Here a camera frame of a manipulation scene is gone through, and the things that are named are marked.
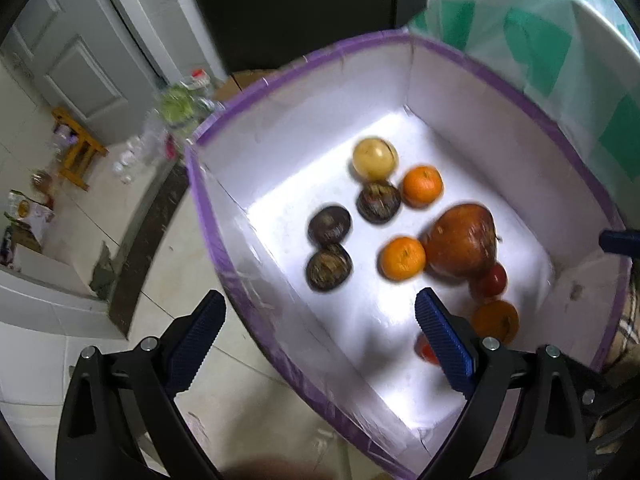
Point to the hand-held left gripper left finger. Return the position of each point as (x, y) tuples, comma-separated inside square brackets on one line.
[(195, 345)]

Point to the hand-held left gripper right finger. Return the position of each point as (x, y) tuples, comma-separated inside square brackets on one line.
[(445, 345)]

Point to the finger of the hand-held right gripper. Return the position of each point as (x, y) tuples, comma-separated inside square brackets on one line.
[(620, 241), (602, 410)]

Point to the orange mandarin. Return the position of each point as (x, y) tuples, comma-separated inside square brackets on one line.
[(402, 258), (422, 186)]

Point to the white box with purple rim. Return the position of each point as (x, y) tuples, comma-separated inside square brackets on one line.
[(450, 90)]

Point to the small red tomato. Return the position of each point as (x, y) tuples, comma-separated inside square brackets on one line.
[(491, 281), (425, 350)]

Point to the orange persimmon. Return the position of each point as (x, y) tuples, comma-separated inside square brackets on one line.
[(496, 320)]

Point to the plaid blanket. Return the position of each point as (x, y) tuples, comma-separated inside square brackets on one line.
[(631, 325)]

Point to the large reddish pear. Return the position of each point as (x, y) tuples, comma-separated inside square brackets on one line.
[(462, 240)]

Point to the dark purple round fruit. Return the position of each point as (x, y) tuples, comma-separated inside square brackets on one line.
[(328, 269), (378, 202), (328, 224)]

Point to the pale yellow round fruit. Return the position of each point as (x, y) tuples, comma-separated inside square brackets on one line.
[(375, 159)]

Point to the white yellow snack bag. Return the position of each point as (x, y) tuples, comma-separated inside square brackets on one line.
[(27, 210)]

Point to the green white checkered tablecloth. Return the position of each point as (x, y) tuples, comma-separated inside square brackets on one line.
[(550, 35)]

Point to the wooden stool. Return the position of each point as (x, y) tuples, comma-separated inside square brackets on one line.
[(80, 147)]

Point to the green label plastic bottle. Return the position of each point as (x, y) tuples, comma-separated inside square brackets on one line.
[(175, 102)]

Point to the red cap plastic bottle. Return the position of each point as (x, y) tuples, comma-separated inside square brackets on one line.
[(201, 79)]

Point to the brown cardboard box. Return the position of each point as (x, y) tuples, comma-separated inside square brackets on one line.
[(250, 80)]

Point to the white panelled door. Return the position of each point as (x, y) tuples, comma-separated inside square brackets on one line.
[(85, 70)]

